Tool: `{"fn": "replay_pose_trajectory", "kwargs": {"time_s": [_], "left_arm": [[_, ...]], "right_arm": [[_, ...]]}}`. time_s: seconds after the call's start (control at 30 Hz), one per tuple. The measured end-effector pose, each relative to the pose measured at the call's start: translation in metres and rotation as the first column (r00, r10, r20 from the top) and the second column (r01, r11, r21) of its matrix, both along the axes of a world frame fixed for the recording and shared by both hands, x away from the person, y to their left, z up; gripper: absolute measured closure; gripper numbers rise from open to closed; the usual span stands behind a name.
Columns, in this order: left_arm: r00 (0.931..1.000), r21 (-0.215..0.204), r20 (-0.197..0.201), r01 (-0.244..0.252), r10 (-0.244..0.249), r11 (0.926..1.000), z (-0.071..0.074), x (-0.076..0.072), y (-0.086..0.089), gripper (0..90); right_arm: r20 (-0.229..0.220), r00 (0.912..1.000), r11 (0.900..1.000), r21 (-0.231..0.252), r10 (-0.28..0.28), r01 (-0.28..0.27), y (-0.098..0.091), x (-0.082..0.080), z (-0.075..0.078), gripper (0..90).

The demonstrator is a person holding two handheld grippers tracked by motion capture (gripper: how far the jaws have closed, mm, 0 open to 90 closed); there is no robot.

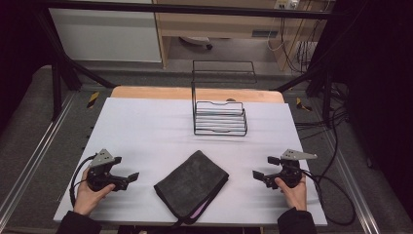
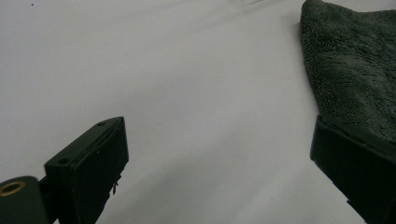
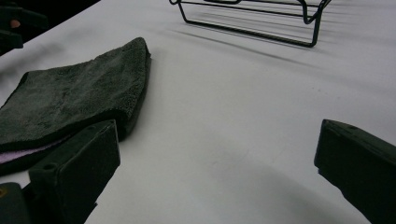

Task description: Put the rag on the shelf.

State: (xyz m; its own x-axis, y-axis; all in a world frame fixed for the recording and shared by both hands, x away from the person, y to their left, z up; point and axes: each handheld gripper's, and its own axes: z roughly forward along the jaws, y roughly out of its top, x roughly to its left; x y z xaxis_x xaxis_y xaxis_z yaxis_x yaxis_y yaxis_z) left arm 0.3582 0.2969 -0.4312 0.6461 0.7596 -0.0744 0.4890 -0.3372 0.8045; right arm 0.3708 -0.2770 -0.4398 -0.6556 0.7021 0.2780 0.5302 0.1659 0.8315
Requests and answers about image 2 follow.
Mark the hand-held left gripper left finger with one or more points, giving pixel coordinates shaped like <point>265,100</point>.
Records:
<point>87,161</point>

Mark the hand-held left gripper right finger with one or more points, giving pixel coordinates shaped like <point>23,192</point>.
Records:
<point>358,168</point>

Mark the dark grey towel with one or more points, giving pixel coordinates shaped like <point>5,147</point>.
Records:
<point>355,62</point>

